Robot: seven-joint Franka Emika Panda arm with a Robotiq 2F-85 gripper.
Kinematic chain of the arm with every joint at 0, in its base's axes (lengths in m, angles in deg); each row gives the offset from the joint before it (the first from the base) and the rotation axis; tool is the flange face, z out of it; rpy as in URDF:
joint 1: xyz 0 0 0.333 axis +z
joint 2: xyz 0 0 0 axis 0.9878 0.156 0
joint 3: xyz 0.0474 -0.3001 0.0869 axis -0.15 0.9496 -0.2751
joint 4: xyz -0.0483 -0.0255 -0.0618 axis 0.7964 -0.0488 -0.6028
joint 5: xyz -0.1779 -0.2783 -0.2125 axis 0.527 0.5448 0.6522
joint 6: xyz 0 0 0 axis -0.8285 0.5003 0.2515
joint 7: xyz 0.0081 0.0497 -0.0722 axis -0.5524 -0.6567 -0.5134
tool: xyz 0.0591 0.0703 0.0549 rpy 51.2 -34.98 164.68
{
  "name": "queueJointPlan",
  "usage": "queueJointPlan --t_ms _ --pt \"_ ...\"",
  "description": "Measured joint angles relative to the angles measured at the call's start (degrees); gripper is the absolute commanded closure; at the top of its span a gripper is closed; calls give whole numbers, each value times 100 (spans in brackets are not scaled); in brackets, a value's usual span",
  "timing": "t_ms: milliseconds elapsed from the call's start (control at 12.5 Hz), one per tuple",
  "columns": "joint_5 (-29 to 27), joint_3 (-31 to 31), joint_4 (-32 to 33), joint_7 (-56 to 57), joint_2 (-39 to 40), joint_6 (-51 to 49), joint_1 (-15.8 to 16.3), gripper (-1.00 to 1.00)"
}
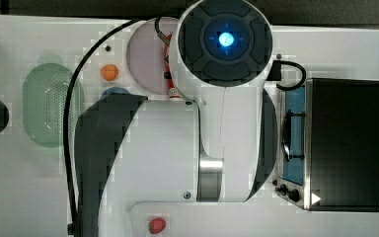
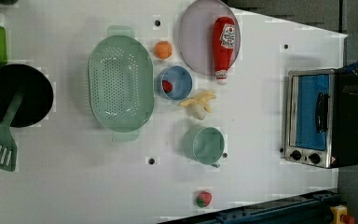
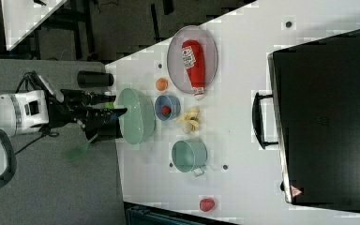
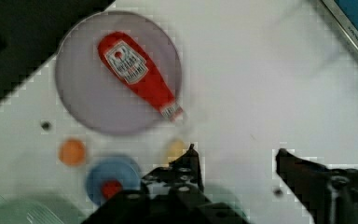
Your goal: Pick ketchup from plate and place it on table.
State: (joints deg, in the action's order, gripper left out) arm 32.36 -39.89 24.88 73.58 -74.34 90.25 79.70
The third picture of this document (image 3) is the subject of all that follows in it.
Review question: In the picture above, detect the black toaster oven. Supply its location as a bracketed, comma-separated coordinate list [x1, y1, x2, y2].
[251, 29, 360, 213]

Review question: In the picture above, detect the green slotted spatula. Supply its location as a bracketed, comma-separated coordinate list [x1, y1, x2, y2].
[64, 135, 98, 160]

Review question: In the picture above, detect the green perforated colander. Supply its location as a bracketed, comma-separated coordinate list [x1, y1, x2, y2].
[117, 88, 156, 150]

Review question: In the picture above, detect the blue small bowl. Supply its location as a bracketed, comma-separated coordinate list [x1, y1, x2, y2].
[155, 95, 181, 121]

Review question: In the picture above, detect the red plush strawberry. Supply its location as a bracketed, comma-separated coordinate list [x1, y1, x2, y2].
[199, 198, 216, 212]

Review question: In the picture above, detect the red plush ketchup bottle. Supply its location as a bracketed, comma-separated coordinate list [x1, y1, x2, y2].
[182, 39, 205, 100]

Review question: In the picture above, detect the small red toy fruit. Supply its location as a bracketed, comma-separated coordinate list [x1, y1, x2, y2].
[161, 106, 172, 115]

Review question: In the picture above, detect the green metal cup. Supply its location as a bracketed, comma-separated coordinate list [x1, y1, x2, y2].
[172, 138, 207, 177]

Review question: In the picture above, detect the grey round plate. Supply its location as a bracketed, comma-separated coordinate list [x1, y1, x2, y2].
[167, 25, 218, 94]

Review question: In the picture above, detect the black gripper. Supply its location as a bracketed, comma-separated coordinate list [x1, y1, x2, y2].
[45, 89, 128, 140]

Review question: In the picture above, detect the green bottle white cap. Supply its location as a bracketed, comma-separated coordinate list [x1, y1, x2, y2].
[104, 91, 116, 109]

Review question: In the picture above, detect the yellow plush peeled banana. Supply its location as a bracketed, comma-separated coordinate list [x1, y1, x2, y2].
[176, 108, 200, 134]

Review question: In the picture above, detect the orange toy ball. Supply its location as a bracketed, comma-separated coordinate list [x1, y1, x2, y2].
[156, 78, 168, 91]

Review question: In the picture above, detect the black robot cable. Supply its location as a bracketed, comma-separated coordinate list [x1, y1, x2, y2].
[13, 70, 60, 157]

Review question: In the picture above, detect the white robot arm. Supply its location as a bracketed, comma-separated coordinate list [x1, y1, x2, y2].
[0, 89, 127, 140]

